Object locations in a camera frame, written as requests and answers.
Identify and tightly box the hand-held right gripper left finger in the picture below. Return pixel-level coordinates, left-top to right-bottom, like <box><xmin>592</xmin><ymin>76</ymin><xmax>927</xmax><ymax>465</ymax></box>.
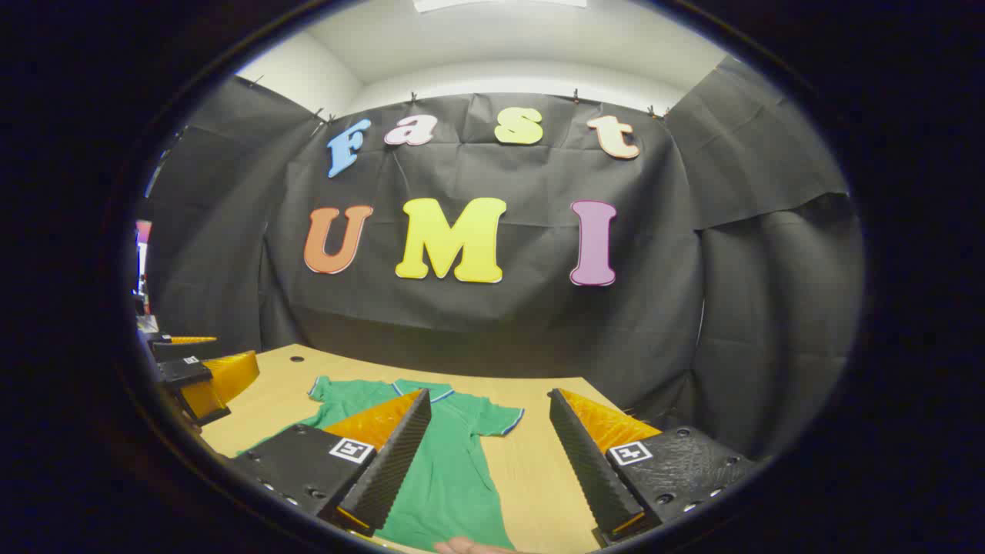
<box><xmin>223</xmin><ymin>389</ymin><xmax>433</xmax><ymax>538</ymax></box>

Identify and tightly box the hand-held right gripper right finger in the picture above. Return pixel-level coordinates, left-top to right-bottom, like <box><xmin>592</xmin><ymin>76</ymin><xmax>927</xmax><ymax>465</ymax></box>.
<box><xmin>548</xmin><ymin>389</ymin><xmax>763</xmax><ymax>547</ymax></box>

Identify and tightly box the green T-shirt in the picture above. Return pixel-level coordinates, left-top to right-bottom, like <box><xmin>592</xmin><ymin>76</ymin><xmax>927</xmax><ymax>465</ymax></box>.
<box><xmin>235</xmin><ymin>375</ymin><xmax>526</xmax><ymax>554</ymax></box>

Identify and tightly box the ceiling light panel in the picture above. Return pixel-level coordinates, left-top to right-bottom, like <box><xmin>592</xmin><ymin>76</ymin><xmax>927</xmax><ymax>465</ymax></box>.
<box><xmin>413</xmin><ymin>0</ymin><xmax>587</xmax><ymax>13</ymax></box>

